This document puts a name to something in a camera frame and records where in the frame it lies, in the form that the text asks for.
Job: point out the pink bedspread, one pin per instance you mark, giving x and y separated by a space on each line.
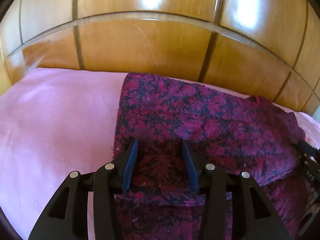
54 121

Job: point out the red floral knit sweater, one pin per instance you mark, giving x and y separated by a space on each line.
233 133

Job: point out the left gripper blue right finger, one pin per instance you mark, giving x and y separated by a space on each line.
253 214

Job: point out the wooden panel headboard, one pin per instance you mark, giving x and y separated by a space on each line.
268 48

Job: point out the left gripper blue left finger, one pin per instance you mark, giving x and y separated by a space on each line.
65 216

